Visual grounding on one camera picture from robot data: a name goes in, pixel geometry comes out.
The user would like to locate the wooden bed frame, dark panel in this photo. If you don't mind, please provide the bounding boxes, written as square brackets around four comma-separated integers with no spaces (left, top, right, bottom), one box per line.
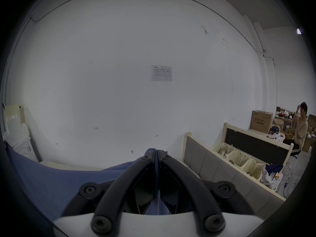
[223,122,295,166]

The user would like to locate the cream foam packing pieces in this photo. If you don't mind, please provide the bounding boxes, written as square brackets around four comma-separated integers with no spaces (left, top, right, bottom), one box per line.
[2,104,37,161]

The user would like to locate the cream woven basket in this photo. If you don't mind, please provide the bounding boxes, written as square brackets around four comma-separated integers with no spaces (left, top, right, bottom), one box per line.
[226,149,251,169]
[241,158,266,181]
[212,142,238,159]

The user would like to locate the white paper sheet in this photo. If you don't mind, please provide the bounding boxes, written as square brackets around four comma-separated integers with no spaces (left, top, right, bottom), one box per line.
[150,65,173,82]

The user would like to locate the dark blue shirt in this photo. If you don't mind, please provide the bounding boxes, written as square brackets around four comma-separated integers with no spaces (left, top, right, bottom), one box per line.
[5,142,173,216]

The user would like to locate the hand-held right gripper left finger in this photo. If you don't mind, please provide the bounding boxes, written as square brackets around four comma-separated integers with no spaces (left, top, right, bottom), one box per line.
[60,148,157,236]

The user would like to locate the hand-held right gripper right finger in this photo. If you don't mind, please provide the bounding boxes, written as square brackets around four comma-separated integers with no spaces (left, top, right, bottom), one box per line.
[157,149,255,234]

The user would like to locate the white plastic bag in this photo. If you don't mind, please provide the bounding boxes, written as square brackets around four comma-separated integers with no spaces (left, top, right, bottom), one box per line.
[260,164,284,191]

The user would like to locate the brown carton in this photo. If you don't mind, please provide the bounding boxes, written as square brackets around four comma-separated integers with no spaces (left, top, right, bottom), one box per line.
[249,110,274,134]

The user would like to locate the bed with white sheet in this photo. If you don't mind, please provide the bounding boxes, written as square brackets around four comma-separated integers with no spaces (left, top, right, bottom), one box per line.
[38,158,203,180]

